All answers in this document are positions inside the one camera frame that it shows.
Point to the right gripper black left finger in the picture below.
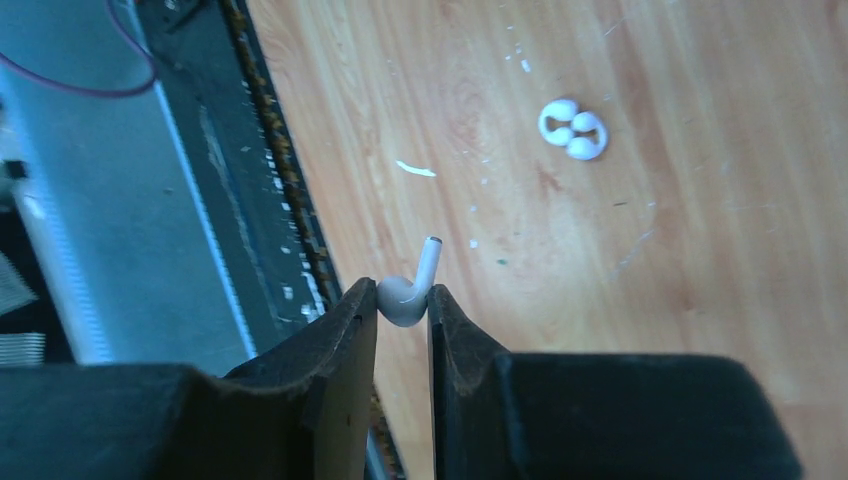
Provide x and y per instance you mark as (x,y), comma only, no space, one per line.
(299,411)

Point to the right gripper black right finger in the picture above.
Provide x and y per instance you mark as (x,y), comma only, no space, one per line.
(499,414)

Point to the small white plastic sliver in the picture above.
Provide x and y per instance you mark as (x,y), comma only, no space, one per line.
(424,172)

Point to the white eartips cluster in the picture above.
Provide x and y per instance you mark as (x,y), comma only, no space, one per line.
(582,134)

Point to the aluminium rail frame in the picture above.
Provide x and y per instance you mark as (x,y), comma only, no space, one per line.
(83,115)

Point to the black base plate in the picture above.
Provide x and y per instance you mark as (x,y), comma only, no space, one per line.
(259,294)

